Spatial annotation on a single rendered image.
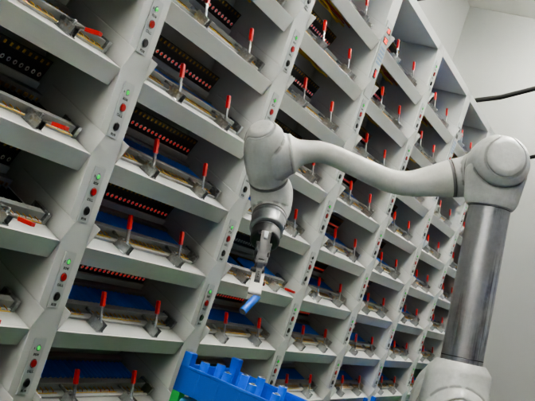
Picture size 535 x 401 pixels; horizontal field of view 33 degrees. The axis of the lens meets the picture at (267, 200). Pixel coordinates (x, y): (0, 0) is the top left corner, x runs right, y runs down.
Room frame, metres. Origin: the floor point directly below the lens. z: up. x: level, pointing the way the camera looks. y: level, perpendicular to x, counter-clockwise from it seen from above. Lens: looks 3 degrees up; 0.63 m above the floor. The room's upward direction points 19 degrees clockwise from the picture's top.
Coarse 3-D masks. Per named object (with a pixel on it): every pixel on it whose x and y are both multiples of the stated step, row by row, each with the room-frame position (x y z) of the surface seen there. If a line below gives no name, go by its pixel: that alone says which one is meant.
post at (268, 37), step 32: (256, 32) 2.59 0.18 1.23; (288, 32) 2.55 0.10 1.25; (224, 96) 2.60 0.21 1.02; (256, 96) 2.56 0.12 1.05; (192, 160) 2.61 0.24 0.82; (224, 160) 2.57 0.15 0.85; (192, 224) 2.58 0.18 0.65; (224, 224) 2.55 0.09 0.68; (160, 288) 2.60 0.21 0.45; (192, 288) 2.56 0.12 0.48; (192, 320) 2.55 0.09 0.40
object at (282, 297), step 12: (252, 252) 3.17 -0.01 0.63; (228, 264) 2.63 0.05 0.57; (276, 264) 3.22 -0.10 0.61; (228, 276) 2.75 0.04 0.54; (276, 276) 3.20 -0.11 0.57; (288, 276) 3.20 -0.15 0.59; (228, 288) 2.72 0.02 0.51; (240, 288) 2.78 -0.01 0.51; (264, 288) 2.97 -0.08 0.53; (288, 288) 3.19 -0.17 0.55; (300, 288) 3.18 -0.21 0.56; (264, 300) 3.00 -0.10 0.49; (276, 300) 3.08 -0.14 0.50; (288, 300) 3.16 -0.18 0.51
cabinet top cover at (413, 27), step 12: (408, 0) 3.33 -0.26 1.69; (408, 12) 3.47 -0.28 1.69; (420, 12) 3.49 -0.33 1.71; (396, 24) 3.67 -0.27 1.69; (408, 24) 3.62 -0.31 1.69; (420, 24) 3.57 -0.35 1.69; (396, 36) 3.84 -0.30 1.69; (408, 36) 3.78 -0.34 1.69; (420, 36) 3.72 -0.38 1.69; (432, 36) 3.70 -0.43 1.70
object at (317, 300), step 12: (324, 264) 3.80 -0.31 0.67; (312, 276) 3.72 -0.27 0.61; (324, 276) 3.89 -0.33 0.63; (312, 288) 3.51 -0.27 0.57; (324, 288) 3.67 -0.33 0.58; (336, 288) 3.86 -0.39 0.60; (312, 300) 3.40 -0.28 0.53; (324, 300) 3.59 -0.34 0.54; (336, 300) 3.68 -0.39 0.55; (348, 300) 3.83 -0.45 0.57; (312, 312) 3.45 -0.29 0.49; (324, 312) 3.55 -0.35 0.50; (336, 312) 3.67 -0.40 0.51; (348, 312) 3.79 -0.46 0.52
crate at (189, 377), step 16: (192, 352) 1.85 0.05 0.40; (192, 368) 1.83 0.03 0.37; (240, 368) 2.01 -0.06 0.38; (176, 384) 1.85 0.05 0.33; (192, 384) 1.83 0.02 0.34; (208, 384) 1.81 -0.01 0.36; (224, 384) 1.79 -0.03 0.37; (208, 400) 1.80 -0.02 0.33; (224, 400) 1.78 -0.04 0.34; (240, 400) 1.77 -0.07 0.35; (256, 400) 1.75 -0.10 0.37; (288, 400) 1.93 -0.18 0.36; (304, 400) 1.91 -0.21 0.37
